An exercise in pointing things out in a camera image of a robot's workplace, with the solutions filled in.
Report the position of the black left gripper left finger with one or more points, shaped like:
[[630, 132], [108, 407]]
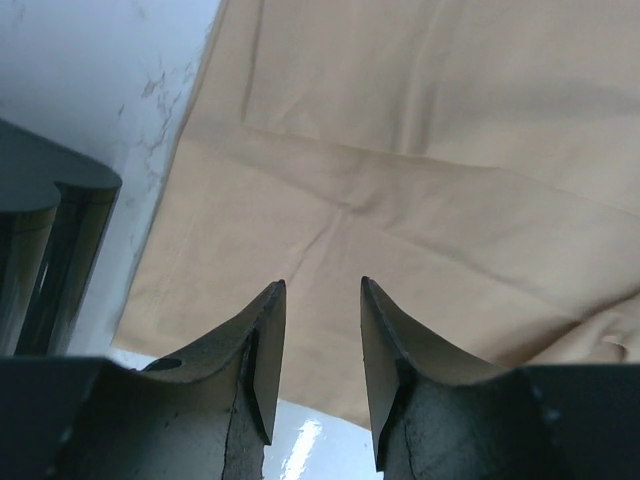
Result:
[[205, 411]]

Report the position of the beige t shirt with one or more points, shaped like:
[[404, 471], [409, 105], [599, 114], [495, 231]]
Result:
[[478, 159]]

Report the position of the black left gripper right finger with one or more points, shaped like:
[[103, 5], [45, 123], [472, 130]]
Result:
[[439, 412]]

